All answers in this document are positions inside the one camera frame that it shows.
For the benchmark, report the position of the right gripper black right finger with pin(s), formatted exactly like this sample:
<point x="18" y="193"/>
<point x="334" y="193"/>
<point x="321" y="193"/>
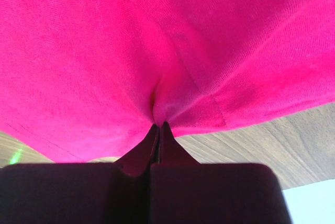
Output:
<point x="183" y="190"/>

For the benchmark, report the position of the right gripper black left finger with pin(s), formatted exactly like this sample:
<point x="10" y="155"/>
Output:
<point x="115" y="192"/>

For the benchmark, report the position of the red t-shirt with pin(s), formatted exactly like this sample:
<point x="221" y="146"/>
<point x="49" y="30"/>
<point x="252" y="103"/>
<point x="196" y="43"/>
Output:
<point x="84" y="79"/>

